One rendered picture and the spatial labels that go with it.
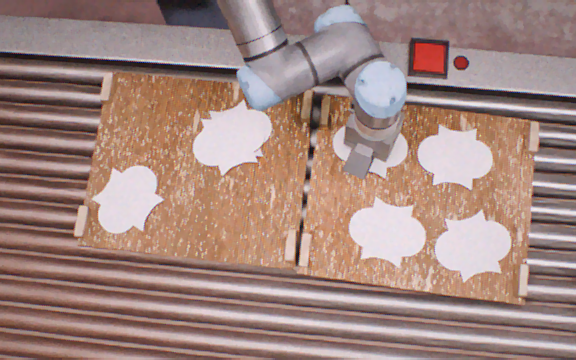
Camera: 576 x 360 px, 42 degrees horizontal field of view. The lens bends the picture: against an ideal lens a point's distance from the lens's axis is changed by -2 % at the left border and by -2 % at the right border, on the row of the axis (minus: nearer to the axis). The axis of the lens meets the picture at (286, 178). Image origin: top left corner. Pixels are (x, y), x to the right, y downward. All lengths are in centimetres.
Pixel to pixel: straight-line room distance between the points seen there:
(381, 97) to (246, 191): 40
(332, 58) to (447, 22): 146
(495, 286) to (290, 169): 43
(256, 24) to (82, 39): 57
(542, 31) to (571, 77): 109
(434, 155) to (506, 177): 14
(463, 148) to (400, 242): 21
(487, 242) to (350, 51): 46
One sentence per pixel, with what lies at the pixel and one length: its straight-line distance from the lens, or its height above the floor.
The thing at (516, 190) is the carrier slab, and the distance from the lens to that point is 147.
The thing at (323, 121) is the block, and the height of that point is 96.
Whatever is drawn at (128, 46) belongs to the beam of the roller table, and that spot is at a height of 91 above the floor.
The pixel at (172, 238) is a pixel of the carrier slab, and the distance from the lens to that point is 143.
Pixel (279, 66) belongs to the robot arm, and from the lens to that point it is 116.
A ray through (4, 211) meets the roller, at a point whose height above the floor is 92.
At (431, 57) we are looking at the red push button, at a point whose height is 93.
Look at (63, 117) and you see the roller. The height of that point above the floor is 92.
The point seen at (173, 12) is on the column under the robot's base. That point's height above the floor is 69.
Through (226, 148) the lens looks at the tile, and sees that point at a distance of 144.
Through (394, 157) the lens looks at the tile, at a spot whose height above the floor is 95.
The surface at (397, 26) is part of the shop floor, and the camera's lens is 259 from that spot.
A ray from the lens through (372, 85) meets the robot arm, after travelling 114.
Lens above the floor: 232
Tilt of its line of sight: 75 degrees down
